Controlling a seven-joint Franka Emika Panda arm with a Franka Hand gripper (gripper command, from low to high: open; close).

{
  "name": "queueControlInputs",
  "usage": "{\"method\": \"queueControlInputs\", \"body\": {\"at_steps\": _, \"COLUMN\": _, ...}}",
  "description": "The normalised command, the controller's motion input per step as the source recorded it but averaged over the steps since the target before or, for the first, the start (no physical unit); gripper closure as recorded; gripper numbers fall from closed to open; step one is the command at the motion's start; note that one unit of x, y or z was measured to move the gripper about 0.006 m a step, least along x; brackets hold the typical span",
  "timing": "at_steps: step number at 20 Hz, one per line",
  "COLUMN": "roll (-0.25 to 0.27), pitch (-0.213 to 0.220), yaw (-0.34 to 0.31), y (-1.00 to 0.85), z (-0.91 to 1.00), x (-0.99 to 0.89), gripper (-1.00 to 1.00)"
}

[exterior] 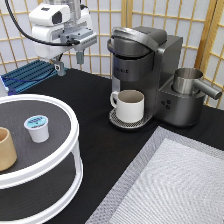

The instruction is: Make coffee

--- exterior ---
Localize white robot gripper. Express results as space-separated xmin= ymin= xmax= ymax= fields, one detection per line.
xmin=29 ymin=5 xmax=93 ymax=76

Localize white blue coffee pod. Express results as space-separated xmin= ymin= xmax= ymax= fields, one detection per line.
xmin=24 ymin=115 xmax=49 ymax=143

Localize grey pod coffee machine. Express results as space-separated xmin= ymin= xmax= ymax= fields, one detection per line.
xmin=107 ymin=26 xmax=205 ymax=130

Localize blue ribbed mat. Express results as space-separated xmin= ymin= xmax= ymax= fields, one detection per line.
xmin=2 ymin=60 xmax=57 ymax=95

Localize white ceramic mug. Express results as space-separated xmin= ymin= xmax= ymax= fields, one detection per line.
xmin=110 ymin=90 xmax=144 ymax=123

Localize tan wooden cup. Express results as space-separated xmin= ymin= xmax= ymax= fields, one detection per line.
xmin=0 ymin=127 xmax=17 ymax=171

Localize steel milk frother jug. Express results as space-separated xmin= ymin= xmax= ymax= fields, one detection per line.
xmin=172 ymin=68 xmax=222 ymax=100

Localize white round two-tier shelf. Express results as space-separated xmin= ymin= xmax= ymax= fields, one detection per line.
xmin=0 ymin=94 xmax=83 ymax=224

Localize wooden shoji screen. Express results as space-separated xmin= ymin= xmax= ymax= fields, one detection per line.
xmin=0 ymin=0 xmax=224 ymax=110

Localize grey woven placemat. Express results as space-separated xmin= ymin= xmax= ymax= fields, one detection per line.
xmin=85 ymin=127 xmax=224 ymax=224

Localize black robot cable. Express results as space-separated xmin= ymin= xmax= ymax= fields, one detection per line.
xmin=3 ymin=0 xmax=81 ymax=47

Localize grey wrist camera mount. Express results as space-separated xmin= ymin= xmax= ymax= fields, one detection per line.
xmin=60 ymin=27 xmax=97 ymax=51

